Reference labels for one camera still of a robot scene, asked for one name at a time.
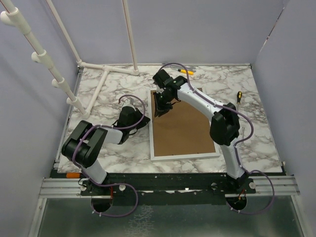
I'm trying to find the silver wrench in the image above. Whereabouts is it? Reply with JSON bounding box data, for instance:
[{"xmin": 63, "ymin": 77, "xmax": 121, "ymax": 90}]
[{"xmin": 169, "ymin": 65, "xmax": 196, "ymax": 73}]

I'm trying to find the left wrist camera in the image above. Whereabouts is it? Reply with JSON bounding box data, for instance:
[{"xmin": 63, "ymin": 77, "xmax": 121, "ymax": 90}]
[{"xmin": 122, "ymin": 97, "xmax": 134, "ymax": 108}]

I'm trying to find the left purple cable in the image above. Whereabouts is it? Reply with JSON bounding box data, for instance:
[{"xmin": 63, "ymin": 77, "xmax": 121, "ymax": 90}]
[{"xmin": 73, "ymin": 95, "xmax": 146, "ymax": 218}]

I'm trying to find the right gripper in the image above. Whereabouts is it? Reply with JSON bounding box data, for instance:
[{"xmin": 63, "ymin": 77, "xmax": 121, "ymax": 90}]
[{"xmin": 151, "ymin": 91, "xmax": 173, "ymax": 118}]

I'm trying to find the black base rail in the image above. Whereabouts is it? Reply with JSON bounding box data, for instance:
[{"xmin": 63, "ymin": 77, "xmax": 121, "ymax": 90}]
[{"xmin": 49, "ymin": 170, "xmax": 257, "ymax": 205}]

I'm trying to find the white picture frame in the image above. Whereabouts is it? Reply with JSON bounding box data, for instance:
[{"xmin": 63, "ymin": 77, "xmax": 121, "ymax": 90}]
[{"xmin": 148, "ymin": 89, "xmax": 220, "ymax": 161}]

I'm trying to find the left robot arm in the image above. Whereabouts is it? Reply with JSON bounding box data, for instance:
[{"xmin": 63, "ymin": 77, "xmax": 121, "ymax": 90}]
[{"xmin": 61, "ymin": 105, "xmax": 150, "ymax": 195}]

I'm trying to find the white PVC pipe rack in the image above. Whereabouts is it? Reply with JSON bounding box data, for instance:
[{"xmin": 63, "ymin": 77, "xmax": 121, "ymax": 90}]
[{"xmin": 0, "ymin": 0, "xmax": 141, "ymax": 119}]

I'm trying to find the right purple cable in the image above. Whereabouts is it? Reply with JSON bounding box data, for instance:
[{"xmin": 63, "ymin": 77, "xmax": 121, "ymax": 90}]
[{"xmin": 158, "ymin": 63, "xmax": 276, "ymax": 215}]

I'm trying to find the aluminium extrusion rail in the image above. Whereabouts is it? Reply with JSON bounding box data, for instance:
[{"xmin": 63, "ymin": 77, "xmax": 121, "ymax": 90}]
[{"xmin": 39, "ymin": 177, "xmax": 86, "ymax": 198}]

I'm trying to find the black yellow screwdriver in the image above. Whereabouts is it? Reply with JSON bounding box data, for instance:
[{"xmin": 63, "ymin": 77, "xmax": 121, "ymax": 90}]
[{"xmin": 237, "ymin": 91, "xmax": 242, "ymax": 111}]

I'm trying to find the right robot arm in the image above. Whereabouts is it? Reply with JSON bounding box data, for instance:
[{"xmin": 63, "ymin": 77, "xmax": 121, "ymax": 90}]
[{"xmin": 153, "ymin": 69, "xmax": 246, "ymax": 193}]

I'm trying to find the yellow utility knife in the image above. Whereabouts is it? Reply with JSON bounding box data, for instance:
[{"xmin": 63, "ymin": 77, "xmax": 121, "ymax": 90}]
[{"xmin": 177, "ymin": 69, "xmax": 194, "ymax": 75}]

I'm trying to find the purple cable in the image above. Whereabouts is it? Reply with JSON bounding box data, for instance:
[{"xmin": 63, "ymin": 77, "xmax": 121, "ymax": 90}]
[
  {"xmin": 73, "ymin": 95, "xmax": 146, "ymax": 218},
  {"xmin": 158, "ymin": 63, "xmax": 276, "ymax": 215}
]

